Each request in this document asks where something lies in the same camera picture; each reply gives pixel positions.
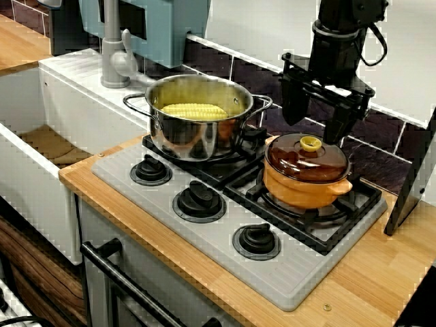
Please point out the grey toy faucet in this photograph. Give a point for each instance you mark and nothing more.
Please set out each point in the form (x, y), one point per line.
(110, 51)

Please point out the black stove knob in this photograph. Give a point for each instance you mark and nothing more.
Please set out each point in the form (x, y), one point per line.
(150, 168)
(199, 201)
(255, 240)

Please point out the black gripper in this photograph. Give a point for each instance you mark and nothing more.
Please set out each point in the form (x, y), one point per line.
(334, 61)

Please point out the stainless steel pot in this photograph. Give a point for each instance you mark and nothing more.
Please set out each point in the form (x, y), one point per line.
(190, 136)

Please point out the grey toy stove plate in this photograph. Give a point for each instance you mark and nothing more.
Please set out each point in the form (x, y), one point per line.
(211, 235)

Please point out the white toy sink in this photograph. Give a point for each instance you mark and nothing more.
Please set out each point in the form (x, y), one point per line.
(68, 102)

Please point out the orange plastic pot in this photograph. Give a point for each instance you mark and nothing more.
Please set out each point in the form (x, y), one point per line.
(299, 190)

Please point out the black burner grate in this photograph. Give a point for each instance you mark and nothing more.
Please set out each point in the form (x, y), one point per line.
(231, 172)
(253, 195)

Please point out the yellow corn cob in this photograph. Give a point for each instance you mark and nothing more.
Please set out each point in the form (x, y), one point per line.
(194, 110)

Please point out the transparent pot lid yellow knob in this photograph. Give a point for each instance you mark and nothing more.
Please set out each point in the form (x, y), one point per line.
(289, 160)

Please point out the teal toy appliance box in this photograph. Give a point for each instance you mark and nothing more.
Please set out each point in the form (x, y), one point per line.
(167, 34)

